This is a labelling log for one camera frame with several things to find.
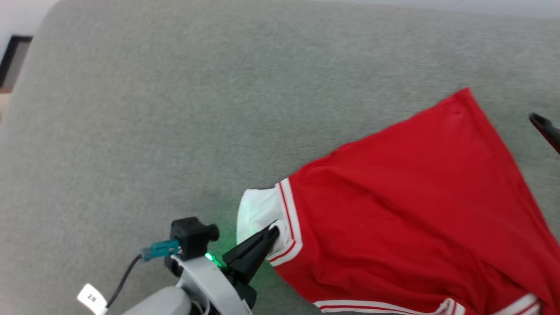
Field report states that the white cable label tag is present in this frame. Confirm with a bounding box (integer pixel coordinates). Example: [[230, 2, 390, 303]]
[[77, 283, 108, 315]]

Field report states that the red shirt with white trim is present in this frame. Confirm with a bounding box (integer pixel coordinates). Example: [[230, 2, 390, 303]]
[[236, 87, 560, 315]]

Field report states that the black framed panel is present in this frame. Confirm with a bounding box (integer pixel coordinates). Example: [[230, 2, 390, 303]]
[[0, 35, 34, 94]]

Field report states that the black cable with teal plug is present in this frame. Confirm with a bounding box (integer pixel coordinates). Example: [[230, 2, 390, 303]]
[[105, 239, 181, 309]]

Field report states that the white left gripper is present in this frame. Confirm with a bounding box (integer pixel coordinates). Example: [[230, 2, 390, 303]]
[[164, 224, 280, 315]]

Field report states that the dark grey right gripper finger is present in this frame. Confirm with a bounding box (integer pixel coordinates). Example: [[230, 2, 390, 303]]
[[528, 113, 560, 154]]

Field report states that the beige perforated basket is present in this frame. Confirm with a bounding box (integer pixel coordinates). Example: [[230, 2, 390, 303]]
[[0, 93, 12, 126]]

